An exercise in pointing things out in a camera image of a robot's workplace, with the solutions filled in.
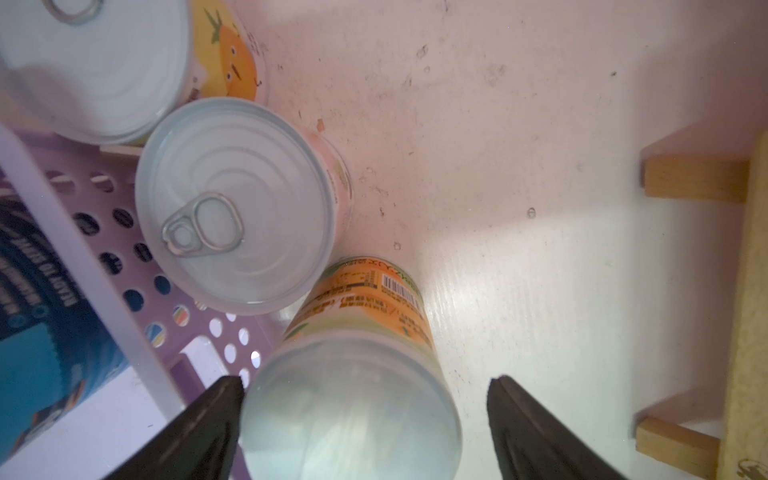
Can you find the orange can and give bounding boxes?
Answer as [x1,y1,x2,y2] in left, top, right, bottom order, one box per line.
[240,256,462,479]

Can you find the yellow can white lid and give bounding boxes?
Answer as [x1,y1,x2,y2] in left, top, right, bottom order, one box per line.
[1,1,268,145]

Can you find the pink can white lid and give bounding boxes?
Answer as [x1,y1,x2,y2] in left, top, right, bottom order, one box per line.
[135,98,353,315]

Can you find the wooden whiteboard stand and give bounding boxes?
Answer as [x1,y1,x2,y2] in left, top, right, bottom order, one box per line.
[630,134,767,479]

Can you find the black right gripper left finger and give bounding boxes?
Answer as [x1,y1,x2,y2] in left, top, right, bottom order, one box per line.
[107,376,245,479]

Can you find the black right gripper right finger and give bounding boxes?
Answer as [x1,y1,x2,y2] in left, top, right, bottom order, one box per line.
[487,375,623,479]

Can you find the lilac plastic basket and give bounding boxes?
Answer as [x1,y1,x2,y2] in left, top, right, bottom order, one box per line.
[1,128,276,479]

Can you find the blue labelled tin can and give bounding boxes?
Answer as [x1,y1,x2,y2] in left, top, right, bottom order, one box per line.
[1,197,129,461]

